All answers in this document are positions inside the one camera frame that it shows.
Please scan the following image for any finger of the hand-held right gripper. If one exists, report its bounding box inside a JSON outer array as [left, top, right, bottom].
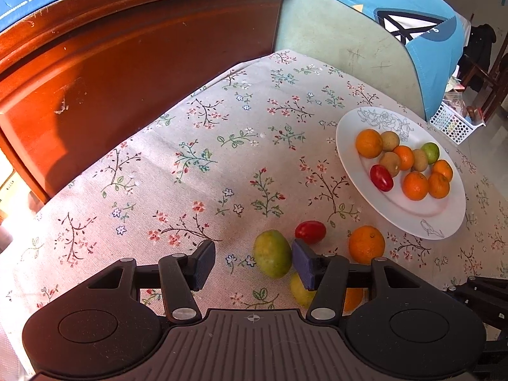
[[444, 276, 508, 328]]

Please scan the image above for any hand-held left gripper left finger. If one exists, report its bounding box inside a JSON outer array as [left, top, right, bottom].
[[85, 240, 217, 325]]

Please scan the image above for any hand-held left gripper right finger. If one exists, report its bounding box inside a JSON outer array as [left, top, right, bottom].
[[291, 239, 425, 325]]

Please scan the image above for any yellow-green citrus fruit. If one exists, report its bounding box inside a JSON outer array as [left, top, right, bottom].
[[289, 272, 318, 309]]

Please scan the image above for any red cherry tomato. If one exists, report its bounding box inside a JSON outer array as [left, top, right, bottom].
[[369, 164, 395, 192], [294, 221, 327, 245]]

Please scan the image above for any large green mandarin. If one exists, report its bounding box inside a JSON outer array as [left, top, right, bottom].
[[253, 229, 293, 279]]

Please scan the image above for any orange mandarin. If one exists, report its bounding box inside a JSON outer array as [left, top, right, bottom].
[[348, 225, 386, 266], [342, 286, 365, 313], [428, 172, 451, 200], [394, 145, 416, 171], [432, 159, 454, 182], [402, 170, 430, 202], [355, 128, 384, 160]]

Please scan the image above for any white plate with line drawing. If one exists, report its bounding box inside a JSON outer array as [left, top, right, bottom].
[[336, 107, 467, 241]]

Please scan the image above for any small brown fruit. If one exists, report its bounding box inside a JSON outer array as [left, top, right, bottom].
[[411, 148, 430, 172], [381, 130, 401, 152], [379, 151, 402, 178]]

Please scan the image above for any small green lime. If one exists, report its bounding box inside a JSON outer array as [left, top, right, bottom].
[[420, 142, 440, 162]]

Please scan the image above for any floral tablecloth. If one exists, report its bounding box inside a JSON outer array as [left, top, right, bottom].
[[0, 49, 508, 378]]

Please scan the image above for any white plastic basket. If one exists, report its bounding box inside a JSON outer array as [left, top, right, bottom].
[[430, 102, 486, 146]]

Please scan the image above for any red-brown wooden cabinet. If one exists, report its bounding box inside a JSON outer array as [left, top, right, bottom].
[[0, 0, 301, 212]]

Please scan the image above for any dark wooden chair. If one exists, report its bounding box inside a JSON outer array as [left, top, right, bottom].
[[459, 22, 508, 117]]

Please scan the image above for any dark jacket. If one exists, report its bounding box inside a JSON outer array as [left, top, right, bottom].
[[467, 23, 498, 82]]

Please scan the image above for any blue printed quilt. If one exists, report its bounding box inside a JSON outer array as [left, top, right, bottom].
[[284, 0, 471, 120]]

